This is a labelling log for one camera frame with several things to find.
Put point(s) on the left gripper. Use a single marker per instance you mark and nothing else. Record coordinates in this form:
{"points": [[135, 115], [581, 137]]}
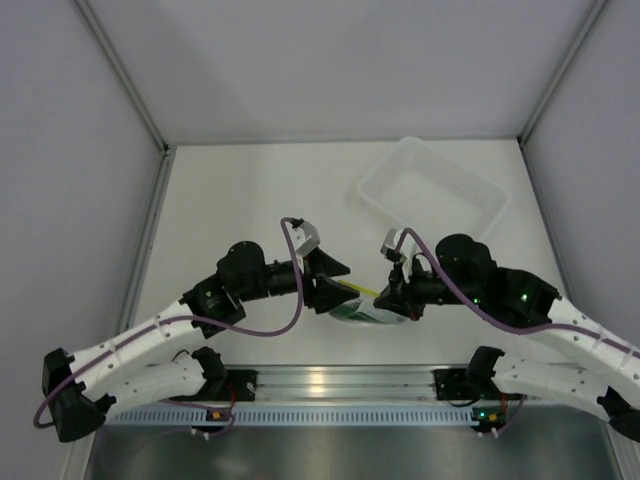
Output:
{"points": [[326, 293]]}

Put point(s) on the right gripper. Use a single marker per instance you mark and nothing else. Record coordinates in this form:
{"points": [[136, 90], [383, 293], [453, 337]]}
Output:
{"points": [[400, 295]]}

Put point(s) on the clear zip top bag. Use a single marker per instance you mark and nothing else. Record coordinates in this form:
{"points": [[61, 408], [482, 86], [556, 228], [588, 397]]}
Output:
{"points": [[385, 317]]}

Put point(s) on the green fake cucumber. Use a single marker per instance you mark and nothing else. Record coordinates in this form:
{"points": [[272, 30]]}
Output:
{"points": [[354, 313]]}

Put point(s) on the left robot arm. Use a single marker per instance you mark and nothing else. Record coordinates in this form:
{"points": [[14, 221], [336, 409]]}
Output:
{"points": [[167, 357]]}

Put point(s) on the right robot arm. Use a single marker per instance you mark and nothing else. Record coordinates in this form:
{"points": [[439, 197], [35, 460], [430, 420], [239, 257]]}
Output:
{"points": [[604, 378]]}

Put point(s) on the white perforated plastic basket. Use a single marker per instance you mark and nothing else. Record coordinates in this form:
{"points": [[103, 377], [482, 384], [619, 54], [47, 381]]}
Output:
{"points": [[413, 185]]}

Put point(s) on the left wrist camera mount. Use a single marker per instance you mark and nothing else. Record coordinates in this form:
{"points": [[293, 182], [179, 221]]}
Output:
{"points": [[305, 237]]}

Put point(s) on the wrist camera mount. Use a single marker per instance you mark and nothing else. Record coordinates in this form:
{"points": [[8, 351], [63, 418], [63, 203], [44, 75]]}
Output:
{"points": [[399, 252], [305, 237]]}

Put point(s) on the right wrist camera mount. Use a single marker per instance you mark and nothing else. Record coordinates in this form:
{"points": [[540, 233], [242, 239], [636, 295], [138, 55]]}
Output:
{"points": [[399, 252]]}

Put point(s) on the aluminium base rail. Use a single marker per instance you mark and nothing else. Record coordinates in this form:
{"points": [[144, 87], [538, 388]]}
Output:
{"points": [[350, 382]]}

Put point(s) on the left aluminium frame post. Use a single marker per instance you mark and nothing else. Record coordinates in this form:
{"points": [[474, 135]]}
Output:
{"points": [[165, 155]]}

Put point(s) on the slotted cable duct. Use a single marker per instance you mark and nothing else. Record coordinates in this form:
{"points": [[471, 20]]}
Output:
{"points": [[271, 415]]}

